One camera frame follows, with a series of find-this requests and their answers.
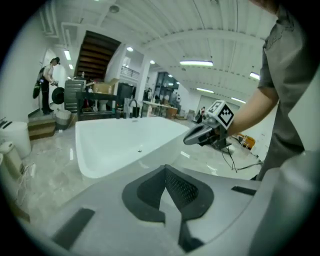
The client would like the white rounded appliance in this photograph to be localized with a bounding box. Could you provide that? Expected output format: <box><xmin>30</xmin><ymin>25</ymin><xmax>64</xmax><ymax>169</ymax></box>
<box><xmin>0</xmin><ymin>118</ymin><xmax>33</xmax><ymax>160</ymax></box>

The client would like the dark wooden staircase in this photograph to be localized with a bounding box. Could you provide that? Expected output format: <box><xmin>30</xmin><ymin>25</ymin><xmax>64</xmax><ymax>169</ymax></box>
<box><xmin>74</xmin><ymin>30</ymin><xmax>123</xmax><ymax>81</ymax></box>

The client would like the person's right forearm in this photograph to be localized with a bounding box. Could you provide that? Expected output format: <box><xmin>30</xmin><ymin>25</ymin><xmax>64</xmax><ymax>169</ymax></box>
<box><xmin>227</xmin><ymin>86</ymin><xmax>280</xmax><ymax>138</ymax></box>

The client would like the wooden chair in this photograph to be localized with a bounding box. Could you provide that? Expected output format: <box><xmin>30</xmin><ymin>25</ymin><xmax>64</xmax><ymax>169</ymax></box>
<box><xmin>235</xmin><ymin>134</ymin><xmax>256</xmax><ymax>151</ymax></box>

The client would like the white ribbed basket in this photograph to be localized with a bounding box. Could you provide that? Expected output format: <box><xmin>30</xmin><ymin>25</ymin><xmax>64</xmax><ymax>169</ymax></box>
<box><xmin>55</xmin><ymin>109</ymin><xmax>73</xmax><ymax>131</ymax></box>

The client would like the small beige appliance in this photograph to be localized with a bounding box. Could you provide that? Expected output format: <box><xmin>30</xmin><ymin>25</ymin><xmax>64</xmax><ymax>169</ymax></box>
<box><xmin>0</xmin><ymin>141</ymin><xmax>25</xmax><ymax>176</ymax></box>

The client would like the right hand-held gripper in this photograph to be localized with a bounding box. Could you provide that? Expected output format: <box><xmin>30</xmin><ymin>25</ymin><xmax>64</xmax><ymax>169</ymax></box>
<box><xmin>183</xmin><ymin>99</ymin><xmax>235</xmax><ymax>151</ymax></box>

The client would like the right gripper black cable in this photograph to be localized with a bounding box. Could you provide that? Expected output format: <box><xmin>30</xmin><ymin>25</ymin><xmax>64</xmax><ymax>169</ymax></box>
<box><xmin>220</xmin><ymin>144</ymin><xmax>264</xmax><ymax>174</ymax></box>

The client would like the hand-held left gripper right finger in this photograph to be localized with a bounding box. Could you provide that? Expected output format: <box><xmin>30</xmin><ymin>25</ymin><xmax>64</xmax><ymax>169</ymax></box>
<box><xmin>164</xmin><ymin>164</ymin><xmax>261</xmax><ymax>253</ymax></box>

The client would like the black table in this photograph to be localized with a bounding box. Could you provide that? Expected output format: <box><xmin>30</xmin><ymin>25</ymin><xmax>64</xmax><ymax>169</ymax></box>
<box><xmin>75</xmin><ymin>90</ymin><xmax>119</xmax><ymax>121</ymax></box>

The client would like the person's dark grey shirt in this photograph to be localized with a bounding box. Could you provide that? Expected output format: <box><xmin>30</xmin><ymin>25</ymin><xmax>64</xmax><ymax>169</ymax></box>
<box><xmin>256</xmin><ymin>3</ymin><xmax>317</xmax><ymax>182</ymax></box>

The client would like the grey ribbed cabinet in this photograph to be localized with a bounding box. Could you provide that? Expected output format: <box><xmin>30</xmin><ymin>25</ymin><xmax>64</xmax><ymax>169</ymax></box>
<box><xmin>64</xmin><ymin>79</ymin><xmax>85</xmax><ymax>114</ymax></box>

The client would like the white bathtub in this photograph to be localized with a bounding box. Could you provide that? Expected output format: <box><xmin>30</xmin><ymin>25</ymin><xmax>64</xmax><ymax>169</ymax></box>
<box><xmin>74</xmin><ymin>116</ymin><xmax>191</xmax><ymax>180</ymax></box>

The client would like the thin white cable with plug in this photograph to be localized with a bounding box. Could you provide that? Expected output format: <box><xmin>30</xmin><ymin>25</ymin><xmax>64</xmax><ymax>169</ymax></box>
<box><xmin>15</xmin><ymin>161</ymin><xmax>38</xmax><ymax>202</ymax></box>

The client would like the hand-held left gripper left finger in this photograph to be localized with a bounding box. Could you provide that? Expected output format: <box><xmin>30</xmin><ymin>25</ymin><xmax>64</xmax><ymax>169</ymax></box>
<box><xmin>47</xmin><ymin>164</ymin><xmax>191</xmax><ymax>254</ymax></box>

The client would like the brown wooden step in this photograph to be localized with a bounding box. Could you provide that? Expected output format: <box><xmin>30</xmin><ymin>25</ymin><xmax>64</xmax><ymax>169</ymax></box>
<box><xmin>27</xmin><ymin>116</ymin><xmax>58</xmax><ymax>141</ymax></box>

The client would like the black round object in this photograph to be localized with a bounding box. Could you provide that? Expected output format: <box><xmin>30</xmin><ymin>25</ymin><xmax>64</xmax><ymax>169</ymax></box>
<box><xmin>50</xmin><ymin>85</ymin><xmax>66</xmax><ymax>105</ymax></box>

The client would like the open cardboard box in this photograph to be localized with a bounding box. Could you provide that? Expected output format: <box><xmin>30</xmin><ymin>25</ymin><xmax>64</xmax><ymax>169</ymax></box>
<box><xmin>93</xmin><ymin>78</ymin><xmax>120</xmax><ymax>95</ymax></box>

